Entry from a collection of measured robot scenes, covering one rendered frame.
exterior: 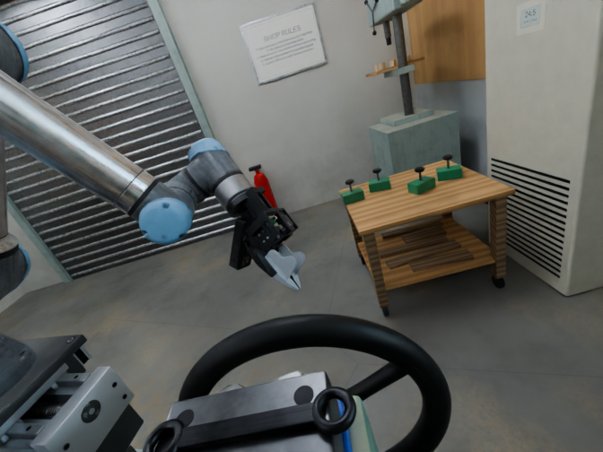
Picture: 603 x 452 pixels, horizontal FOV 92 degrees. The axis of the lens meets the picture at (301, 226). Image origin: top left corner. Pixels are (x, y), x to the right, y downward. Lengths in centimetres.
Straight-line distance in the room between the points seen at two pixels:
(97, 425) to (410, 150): 203
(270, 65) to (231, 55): 34
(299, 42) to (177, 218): 254
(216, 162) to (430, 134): 178
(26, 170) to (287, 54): 263
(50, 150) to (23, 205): 339
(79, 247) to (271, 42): 280
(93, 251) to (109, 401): 314
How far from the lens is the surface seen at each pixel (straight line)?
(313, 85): 291
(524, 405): 136
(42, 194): 375
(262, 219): 54
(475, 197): 141
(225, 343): 29
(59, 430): 67
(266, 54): 289
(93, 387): 69
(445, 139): 228
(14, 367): 76
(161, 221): 50
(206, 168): 62
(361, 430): 19
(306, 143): 293
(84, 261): 392
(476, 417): 131
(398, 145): 214
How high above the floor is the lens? 113
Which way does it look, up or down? 24 degrees down
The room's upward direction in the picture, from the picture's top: 18 degrees counter-clockwise
